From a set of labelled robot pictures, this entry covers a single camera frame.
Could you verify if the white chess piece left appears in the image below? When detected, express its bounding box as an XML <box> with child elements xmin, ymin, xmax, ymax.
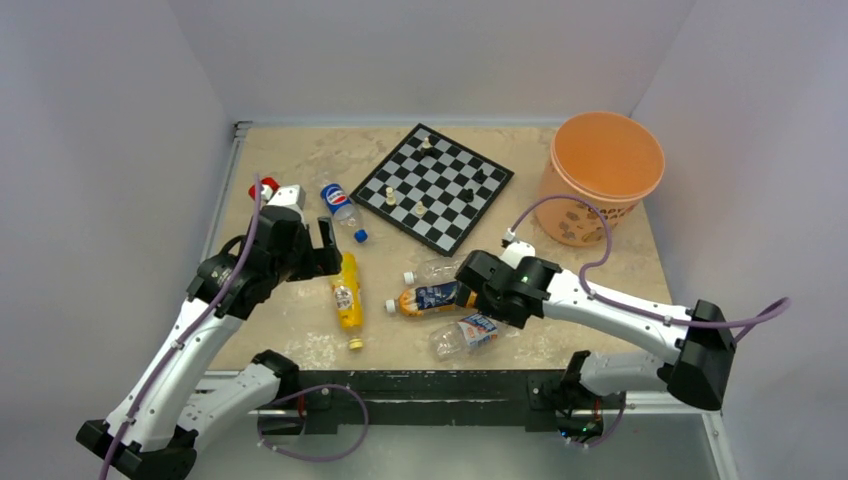
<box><xmin>385</xmin><ymin>187</ymin><xmax>397</xmax><ymax>206</ymax></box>

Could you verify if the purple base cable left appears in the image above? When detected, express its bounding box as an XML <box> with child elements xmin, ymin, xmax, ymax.
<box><xmin>256</xmin><ymin>384</ymin><xmax>370</xmax><ymax>464</ymax></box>

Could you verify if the red toy block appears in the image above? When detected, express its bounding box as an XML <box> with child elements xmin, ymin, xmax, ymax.
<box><xmin>248</xmin><ymin>177</ymin><xmax>280</xmax><ymax>202</ymax></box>

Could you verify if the clear bottle white blue label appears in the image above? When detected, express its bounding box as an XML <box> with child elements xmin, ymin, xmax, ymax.
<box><xmin>429</xmin><ymin>313</ymin><xmax>506</xmax><ymax>361</ymax></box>

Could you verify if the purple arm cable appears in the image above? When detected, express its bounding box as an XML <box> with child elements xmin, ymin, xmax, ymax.
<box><xmin>97</xmin><ymin>174</ymin><xmax>265</xmax><ymax>480</ymax></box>
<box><xmin>508</xmin><ymin>194</ymin><xmax>792</xmax><ymax>331</ymax></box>

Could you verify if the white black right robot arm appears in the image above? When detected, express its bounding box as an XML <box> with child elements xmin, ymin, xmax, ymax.
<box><xmin>455</xmin><ymin>250</ymin><xmax>736</xmax><ymax>411</ymax></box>

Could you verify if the black white chessboard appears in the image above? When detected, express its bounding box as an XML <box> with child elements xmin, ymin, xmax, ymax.
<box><xmin>350</xmin><ymin>124</ymin><xmax>514</xmax><ymax>257</ymax></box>

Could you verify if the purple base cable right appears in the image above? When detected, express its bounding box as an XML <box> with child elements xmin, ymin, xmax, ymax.
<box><xmin>563</xmin><ymin>394</ymin><xmax>627</xmax><ymax>450</ymax></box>

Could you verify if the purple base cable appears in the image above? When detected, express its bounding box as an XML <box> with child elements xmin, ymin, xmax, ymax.
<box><xmin>256</xmin><ymin>384</ymin><xmax>370</xmax><ymax>464</ymax></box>
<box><xmin>563</xmin><ymin>394</ymin><xmax>627</xmax><ymax>450</ymax></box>

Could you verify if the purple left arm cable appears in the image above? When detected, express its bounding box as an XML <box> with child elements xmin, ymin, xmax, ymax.
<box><xmin>97</xmin><ymin>174</ymin><xmax>265</xmax><ymax>480</ymax></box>

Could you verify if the yellow juice bottle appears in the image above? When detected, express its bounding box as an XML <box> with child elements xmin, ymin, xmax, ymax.
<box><xmin>330</xmin><ymin>252</ymin><xmax>364</xmax><ymax>351</ymax></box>

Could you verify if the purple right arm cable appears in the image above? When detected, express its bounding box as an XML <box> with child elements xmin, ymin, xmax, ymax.
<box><xmin>508</xmin><ymin>194</ymin><xmax>792</xmax><ymax>331</ymax></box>

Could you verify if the orange plastic bin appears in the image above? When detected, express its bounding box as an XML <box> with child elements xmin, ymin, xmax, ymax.
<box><xmin>534</xmin><ymin>112</ymin><xmax>665</xmax><ymax>247</ymax></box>

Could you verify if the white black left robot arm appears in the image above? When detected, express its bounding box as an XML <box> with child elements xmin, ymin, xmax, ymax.
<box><xmin>76</xmin><ymin>205</ymin><xmax>342</xmax><ymax>479</ymax></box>

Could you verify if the aluminium table frame rail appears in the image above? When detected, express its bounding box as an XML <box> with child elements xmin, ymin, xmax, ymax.
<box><xmin>199</xmin><ymin>120</ymin><xmax>254</xmax><ymax>261</ymax></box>

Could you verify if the blue pepsi bottle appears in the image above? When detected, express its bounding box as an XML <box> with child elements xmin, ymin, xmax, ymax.
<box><xmin>320</xmin><ymin>182</ymin><xmax>368</xmax><ymax>243</ymax></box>

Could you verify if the orange drink bottle blue label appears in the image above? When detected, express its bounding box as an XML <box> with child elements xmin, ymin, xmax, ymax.
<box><xmin>385</xmin><ymin>281</ymin><xmax>477</xmax><ymax>317</ymax></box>

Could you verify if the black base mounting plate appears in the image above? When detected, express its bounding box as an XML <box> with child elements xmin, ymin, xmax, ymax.
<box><xmin>271</xmin><ymin>369</ymin><xmax>625</xmax><ymax>438</ymax></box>

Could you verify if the clear empty plastic bottle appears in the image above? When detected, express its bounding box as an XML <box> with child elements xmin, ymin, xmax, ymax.
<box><xmin>403</xmin><ymin>258</ymin><xmax>464</xmax><ymax>286</ymax></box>

